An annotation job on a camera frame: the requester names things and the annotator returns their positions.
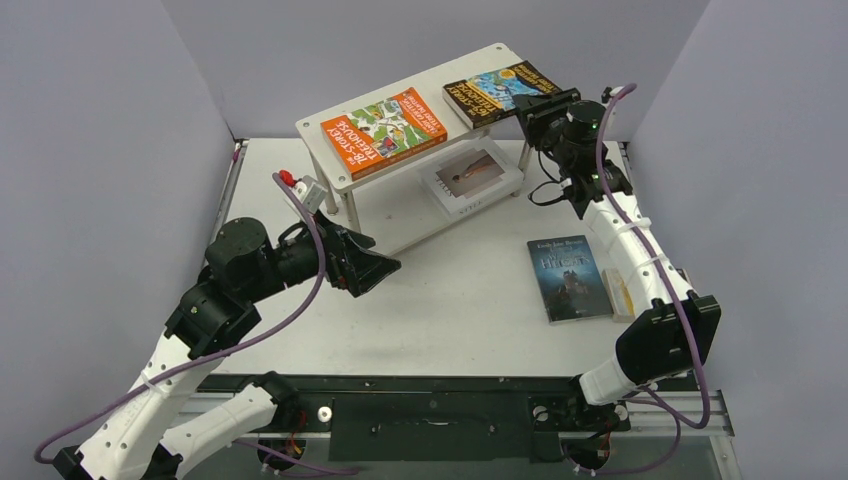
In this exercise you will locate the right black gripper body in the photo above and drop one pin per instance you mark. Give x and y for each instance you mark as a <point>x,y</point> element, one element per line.
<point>542,118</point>

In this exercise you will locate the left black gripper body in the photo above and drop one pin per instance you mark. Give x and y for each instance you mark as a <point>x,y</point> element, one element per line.
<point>305,264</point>

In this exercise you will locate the black blue treehouse book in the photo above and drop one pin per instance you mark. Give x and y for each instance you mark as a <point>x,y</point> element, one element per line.
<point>487,98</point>

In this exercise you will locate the white style magazine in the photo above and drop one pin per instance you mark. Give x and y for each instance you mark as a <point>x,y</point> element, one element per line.
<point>470,177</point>

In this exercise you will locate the orange 78-storey treehouse book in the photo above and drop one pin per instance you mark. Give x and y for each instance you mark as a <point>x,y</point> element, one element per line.
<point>379,135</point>

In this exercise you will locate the dark blue paperback book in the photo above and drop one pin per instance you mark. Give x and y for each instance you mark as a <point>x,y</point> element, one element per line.
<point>569,280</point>

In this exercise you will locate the yellow red paperback book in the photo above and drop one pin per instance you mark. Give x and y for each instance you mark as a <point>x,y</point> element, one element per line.
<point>619,296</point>

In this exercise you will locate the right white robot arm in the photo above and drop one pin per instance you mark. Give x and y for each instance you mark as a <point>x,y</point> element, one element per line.
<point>674,326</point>

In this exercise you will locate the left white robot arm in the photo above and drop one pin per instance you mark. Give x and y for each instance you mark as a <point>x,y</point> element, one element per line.
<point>139,439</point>

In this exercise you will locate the white two-tier shelf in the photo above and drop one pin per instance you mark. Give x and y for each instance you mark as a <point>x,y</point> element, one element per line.
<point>406,161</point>

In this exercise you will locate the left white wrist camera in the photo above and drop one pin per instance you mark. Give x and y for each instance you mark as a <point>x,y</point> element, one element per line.
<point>308,191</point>

